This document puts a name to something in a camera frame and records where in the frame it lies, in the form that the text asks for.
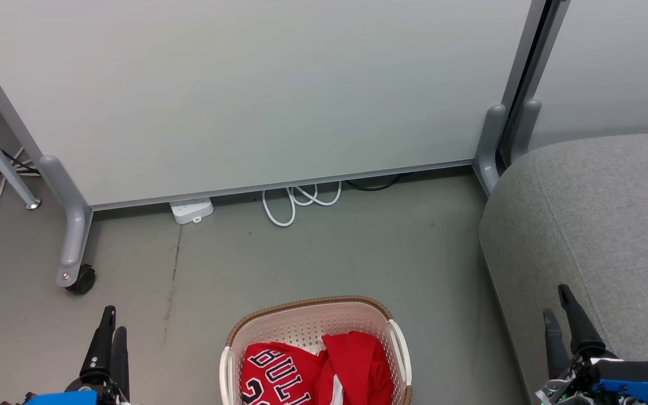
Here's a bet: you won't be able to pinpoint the thin black floor cables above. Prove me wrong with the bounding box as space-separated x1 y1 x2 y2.
0 139 39 185

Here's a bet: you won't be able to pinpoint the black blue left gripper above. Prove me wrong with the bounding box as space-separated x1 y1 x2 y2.
0 305 131 405

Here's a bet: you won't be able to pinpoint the black floor cable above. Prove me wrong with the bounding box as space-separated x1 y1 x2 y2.
345 174 402 192

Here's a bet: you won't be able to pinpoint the red basketball jersey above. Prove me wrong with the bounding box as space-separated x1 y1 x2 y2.
241 331 394 405

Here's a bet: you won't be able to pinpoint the white partition panel grey frame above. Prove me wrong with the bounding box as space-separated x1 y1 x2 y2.
0 0 547 212

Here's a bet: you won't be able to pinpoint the looped white power cable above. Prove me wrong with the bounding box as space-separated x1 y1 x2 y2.
261 181 343 228

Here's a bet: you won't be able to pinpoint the white power strip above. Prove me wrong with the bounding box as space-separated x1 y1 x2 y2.
169 196 214 225

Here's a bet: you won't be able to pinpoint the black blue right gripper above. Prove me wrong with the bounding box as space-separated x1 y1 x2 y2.
543 283 648 405

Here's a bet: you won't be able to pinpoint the grey fabric sofa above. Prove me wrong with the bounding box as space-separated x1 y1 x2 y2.
478 132 648 405

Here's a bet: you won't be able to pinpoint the frosted white partition panel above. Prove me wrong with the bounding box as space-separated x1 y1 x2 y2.
526 0 648 151

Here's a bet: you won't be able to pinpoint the short grey partition leg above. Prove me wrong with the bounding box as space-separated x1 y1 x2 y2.
508 98 543 165
472 103 508 196

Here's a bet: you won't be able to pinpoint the black caster wheel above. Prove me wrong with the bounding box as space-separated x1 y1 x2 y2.
65 264 97 295

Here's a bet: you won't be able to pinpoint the beige plastic laundry basket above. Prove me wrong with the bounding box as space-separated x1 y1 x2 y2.
219 295 413 405

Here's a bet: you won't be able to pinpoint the grey partition leg with caster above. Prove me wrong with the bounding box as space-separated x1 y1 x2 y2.
38 155 93 288

